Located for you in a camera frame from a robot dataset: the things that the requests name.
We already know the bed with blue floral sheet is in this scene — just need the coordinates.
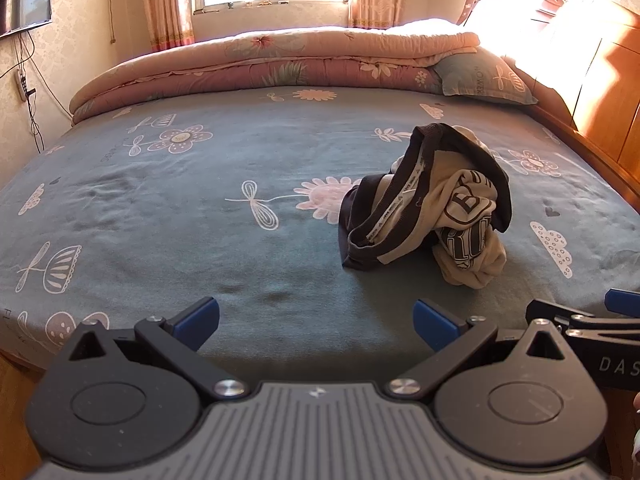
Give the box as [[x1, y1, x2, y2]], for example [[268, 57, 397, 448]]
[[0, 85, 640, 378]]

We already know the blue-green floral pillow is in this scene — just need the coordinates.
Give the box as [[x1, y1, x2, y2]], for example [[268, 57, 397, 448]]
[[432, 47, 539, 107]]

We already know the wooden headboard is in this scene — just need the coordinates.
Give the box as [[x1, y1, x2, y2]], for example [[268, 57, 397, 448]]
[[462, 0, 640, 203]]

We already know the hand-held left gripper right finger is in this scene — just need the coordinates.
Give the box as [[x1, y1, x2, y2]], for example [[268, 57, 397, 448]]
[[385, 298, 571, 403]]

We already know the wall television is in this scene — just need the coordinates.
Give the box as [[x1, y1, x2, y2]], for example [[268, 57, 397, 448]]
[[0, 0, 53, 38]]

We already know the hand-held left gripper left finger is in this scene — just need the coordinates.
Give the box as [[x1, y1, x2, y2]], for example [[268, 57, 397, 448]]
[[67, 296, 249, 403]]

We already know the pink floral folded quilt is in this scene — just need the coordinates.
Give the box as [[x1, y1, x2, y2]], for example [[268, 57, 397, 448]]
[[69, 19, 481, 127]]

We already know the white and navy raglan sweatshirt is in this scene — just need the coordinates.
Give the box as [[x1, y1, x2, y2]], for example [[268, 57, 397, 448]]
[[338, 122, 514, 290]]

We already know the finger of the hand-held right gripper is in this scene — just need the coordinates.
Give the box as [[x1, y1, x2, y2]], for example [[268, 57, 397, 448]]
[[524, 299, 640, 334], [604, 288, 640, 319]]

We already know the wall power strip with cables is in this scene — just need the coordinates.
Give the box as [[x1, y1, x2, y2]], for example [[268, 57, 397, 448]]
[[0, 30, 73, 155]]

